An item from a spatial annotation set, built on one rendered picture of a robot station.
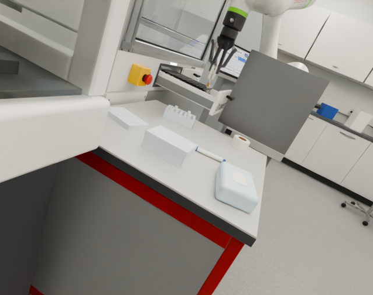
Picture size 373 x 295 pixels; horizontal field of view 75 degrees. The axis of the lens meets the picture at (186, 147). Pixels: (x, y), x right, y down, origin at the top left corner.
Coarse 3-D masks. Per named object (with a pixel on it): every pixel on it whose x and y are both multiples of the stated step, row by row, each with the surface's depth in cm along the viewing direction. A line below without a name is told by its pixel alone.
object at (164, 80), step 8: (160, 72) 110; (160, 80) 111; (168, 80) 110; (176, 80) 109; (168, 88) 111; (176, 88) 109; (184, 88) 108; (192, 88) 107; (184, 96) 109; (192, 96) 108; (200, 96) 107; (208, 96) 106; (216, 96) 128; (200, 104) 107; (208, 104) 106
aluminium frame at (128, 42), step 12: (132, 0) 72; (144, 0) 77; (228, 0) 148; (132, 12) 75; (132, 24) 78; (216, 24) 152; (132, 36) 81; (216, 36) 160; (120, 48) 78; (132, 48) 84; (144, 48) 90; (156, 48) 98; (168, 60) 113; (180, 60) 125; (192, 60) 141; (204, 60) 162
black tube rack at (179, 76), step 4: (168, 72) 113; (172, 72) 120; (176, 72) 127; (172, 76) 129; (176, 76) 112; (180, 76) 118; (184, 76) 125; (180, 80) 127; (184, 80) 111; (188, 80) 115; (192, 80) 122; (192, 84) 111; (196, 84) 114; (200, 84) 120
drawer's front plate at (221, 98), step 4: (220, 92) 102; (224, 92) 106; (228, 92) 116; (220, 96) 102; (224, 96) 110; (216, 100) 103; (220, 100) 106; (224, 100) 116; (216, 104) 103; (220, 104) 111; (224, 104) 122; (212, 108) 104; (216, 108) 106; (212, 112) 105; (216, 112) 111
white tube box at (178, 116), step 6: (168, 108) 97; (168, 114) 95; (174, 114) 95; (180, 114) 97; (186, 114) 100; (174, 120) 96; (180, 120) 96; (186, 120) 96; (192, 120) 95; (186, 126) 96
